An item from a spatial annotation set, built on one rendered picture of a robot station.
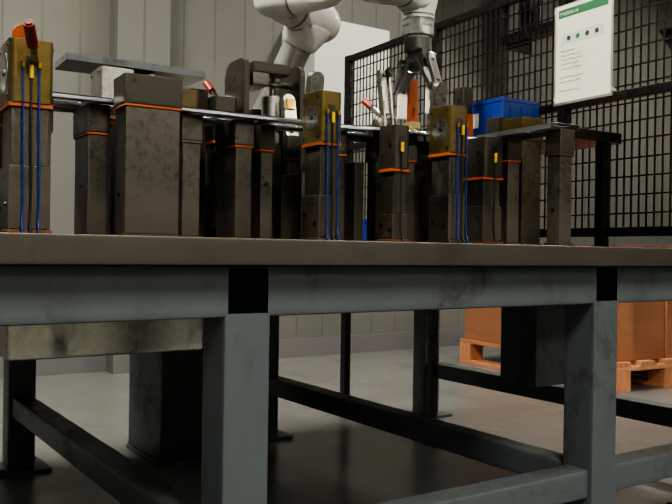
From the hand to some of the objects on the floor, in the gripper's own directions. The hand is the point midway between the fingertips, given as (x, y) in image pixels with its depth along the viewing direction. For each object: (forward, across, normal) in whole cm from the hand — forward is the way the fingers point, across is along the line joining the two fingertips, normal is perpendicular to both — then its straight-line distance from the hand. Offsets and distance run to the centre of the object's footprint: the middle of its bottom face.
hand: (415, 111), depth 222 cm
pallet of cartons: (+110, -146, +234) cm, 297 cm away
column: (+109, -76, -35) cm, 138 cm away
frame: (+107, -9, -42) cm, 116 cm away
